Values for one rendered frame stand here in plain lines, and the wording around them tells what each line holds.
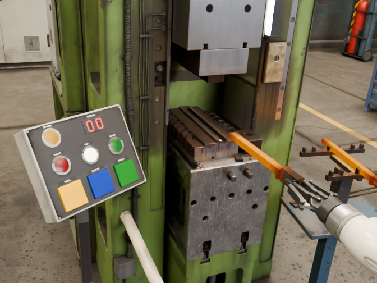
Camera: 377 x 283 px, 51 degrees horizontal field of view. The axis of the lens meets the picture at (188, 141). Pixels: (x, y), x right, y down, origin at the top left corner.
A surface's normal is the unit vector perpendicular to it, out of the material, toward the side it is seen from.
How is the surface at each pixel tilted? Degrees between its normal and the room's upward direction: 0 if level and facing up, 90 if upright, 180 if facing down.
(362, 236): 46
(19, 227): 0
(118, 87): 90
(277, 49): 90
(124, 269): 90
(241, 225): 90
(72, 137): 60
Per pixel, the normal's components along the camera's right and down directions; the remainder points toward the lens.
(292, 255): 0.05, -0.91
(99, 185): 0.66, -0.18
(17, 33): 0.40, 0.40
